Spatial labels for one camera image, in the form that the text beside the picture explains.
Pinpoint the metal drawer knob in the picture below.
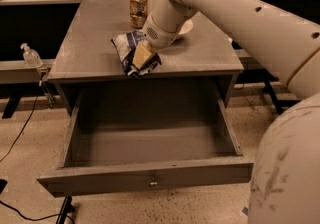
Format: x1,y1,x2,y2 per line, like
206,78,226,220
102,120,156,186
149,177,159,187

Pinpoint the open grey top drawer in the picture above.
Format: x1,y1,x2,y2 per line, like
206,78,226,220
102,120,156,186
38,89,253,197

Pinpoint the white paper bowl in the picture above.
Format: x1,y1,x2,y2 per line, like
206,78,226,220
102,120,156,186
176,19,193,40

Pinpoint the left hand sanitizer bottle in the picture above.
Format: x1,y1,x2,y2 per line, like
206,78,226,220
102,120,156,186
21,43,43,68

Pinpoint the orange soda can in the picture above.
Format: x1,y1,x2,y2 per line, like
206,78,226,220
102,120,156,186
130,0,148,28

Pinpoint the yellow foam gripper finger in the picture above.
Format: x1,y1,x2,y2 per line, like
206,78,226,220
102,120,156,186
132,41,156,69

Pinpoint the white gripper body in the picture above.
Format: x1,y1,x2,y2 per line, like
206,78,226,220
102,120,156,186
142,13,180,49

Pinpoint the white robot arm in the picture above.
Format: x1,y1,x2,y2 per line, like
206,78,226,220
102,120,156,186
143,0,320,224

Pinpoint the grey drawer cabinet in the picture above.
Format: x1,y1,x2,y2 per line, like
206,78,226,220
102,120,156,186
49,0,243,112

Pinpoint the blue white chip bag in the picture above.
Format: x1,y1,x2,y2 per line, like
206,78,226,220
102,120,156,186
111,30,161,77

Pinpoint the black floor cable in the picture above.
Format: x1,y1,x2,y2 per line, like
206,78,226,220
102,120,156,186
0,94,76,224

